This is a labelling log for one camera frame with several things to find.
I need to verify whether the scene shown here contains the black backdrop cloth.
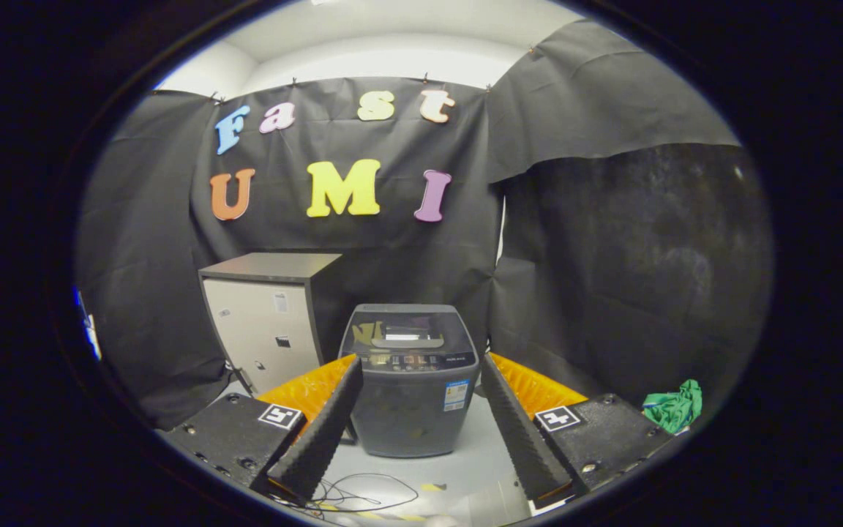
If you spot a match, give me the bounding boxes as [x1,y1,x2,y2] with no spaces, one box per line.
[74,20,773,433]

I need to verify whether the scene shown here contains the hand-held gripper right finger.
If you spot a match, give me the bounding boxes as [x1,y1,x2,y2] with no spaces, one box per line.
[482,353,675,509]

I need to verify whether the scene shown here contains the green cloth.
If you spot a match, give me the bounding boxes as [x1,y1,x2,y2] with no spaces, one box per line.
[642,379,703,434]

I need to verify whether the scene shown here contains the grey washing machine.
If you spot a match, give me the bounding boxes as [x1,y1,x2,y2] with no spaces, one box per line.
[339,351,481,458]

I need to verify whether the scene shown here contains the white blue object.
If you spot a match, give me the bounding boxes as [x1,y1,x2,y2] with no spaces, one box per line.
[74,289,104,361]

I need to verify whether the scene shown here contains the thin black cables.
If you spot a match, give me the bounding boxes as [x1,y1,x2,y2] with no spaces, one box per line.
[275,472,420,522]

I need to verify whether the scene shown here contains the grey metal cabinet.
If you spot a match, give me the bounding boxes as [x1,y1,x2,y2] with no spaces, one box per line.
[198,253,356,444]

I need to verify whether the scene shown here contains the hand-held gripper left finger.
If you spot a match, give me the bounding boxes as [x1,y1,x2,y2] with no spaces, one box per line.
[162,354,364,502]

